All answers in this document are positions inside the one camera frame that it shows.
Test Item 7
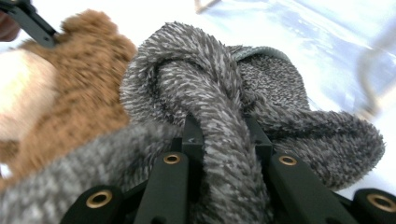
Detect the brown plush teddy bear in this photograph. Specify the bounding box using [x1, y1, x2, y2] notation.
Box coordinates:
[0, 8, 138, 188]

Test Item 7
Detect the grey fuzzy knit toy sweater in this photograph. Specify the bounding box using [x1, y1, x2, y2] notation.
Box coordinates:
[0, 21, 387, 224]

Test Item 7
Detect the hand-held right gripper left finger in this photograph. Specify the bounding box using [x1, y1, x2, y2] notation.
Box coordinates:
[181, 113, 205, 194]

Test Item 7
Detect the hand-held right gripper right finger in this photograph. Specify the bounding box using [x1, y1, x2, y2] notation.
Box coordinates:
[245, 117, 275, 175]

